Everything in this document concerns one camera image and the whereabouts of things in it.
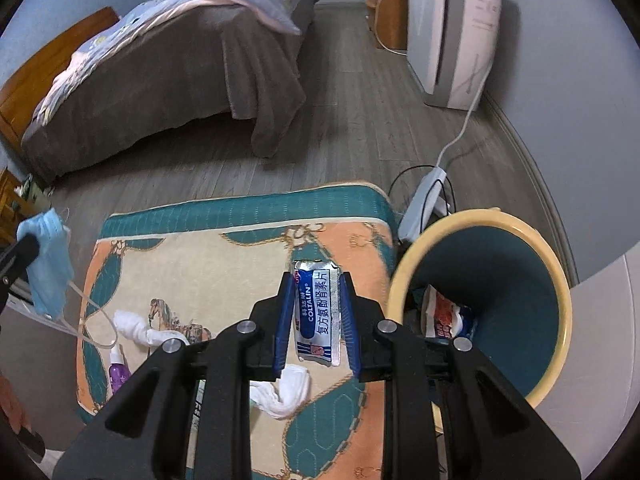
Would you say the thin white cable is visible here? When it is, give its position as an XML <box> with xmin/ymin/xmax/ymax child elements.
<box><xmin>374</xmin><ymin>0</ymin><xmax>407</xmax><ymax>52</ymax></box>

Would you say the bed with brown cover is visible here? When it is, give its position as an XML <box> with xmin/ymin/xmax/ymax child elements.
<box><xmin>20</xmin><ymin>0</ymin><xmax>321</xmax><ymax>188</ymax></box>

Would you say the yellow-rimmed teal bin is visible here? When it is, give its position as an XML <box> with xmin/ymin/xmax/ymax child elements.
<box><xmin>387</xmin><ymin>208</ymin><xmax>572</xmax><ymax>408</ymax></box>

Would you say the wooden headboard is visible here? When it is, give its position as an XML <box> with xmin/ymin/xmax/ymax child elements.
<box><xmin>0</xmin><ymin>6</ymin><xmax>122</xmax><ymax>153</ymax></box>

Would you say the wooden cabinet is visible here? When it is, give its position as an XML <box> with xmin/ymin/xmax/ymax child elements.
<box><xmin>364</xmin><ymin>0</ymin><xmax>411</xmax><ymax>52</ymax></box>

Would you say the small purple bottle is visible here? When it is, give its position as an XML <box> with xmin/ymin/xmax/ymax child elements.
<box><xmin>107</xmin><ymin>344</ymin><xmax>132</xmax><ymax>395</ymax></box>

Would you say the wooden nightstand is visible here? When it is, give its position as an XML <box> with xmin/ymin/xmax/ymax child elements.
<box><xmin>0</xmin><ymin>167</ymin><xmax>53</xmax><ymax>248</ymax></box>

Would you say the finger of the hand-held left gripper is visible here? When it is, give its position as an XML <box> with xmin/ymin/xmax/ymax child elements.
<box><xmin>0</xmin><ymin>234</ymin><xmax>42</xmax><ymax>306</ymax></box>

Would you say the white air purifier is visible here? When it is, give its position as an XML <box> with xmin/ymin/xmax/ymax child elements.
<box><xmin>406</xmin><ymin>0</ymin><xmax>503</xmax><ymax>111</ymax></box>

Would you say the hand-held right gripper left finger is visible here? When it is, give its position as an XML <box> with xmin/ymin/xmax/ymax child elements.
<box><xmin>52</xmin><ymin>272</ymin><xmax>297</xmax><ymax>480</ymax></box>

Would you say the white tissue wad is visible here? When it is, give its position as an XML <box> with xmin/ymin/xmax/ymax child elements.
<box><xmin>249</xmin><ymin>364</ymin><xmax>312</xmax><ymax>421</ymax></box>
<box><xmin>113</xmin><ymin>309</ymin><xmax>190</xmax><ymax>348</ymax></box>

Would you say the white power cable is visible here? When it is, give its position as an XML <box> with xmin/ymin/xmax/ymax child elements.
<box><xmin>436</xmin><ymin>52</ymin><xmax>490</xmax><ymax>173</ymax></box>

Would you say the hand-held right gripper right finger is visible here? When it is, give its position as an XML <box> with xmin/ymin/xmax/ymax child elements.
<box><xmin>340</xmin><ymin>270</ymin><xmax>581</xmax><ymax>480</ymax></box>

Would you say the blue wet wipes packet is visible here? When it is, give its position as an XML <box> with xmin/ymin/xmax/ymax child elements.
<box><xmin>421</xmin><ymin>284</ymin><xmax>478</xmax><ymax>345</ymax></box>

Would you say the foil medicine sachet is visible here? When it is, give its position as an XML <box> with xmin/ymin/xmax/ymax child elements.
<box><xmin>289</xmin><ymin>258</ymin><xmax>343</xmax><ymax>368</ymax></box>

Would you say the blue face mask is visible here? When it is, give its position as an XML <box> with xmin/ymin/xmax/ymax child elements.
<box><xmin>16</xmin><ymin>209</ymin><xmax>121</xmax><ymax>348</ymax></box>

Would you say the black cable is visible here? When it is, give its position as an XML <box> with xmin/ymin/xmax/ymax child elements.
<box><xmin>387</xmin><ymin>162</ymin><xmax>458</xmax><ymax>221</ymax></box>

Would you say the printed floor mat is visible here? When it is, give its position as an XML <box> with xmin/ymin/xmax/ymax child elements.
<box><xmin>75</xmin><ymin>181</ymin><xmax>401</xmax><ymax>480</ymax></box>

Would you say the white furniture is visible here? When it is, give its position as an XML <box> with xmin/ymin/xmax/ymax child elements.
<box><xmin>537</xmin><ymin>252</ymin><xmax>640</xmax><ymax>468</ymax></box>

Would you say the white green medicine box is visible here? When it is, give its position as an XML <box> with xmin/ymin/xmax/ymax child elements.
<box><xmin>189</xmin><ymin>379</ymin><xmax>207</xmax><ymax>443</ymax></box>

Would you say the white power strip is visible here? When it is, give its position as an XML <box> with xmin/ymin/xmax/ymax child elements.
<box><xmin>397</xmin><ymin>167</ymin><xmax>453</xmax><ymax>243</ymax></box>

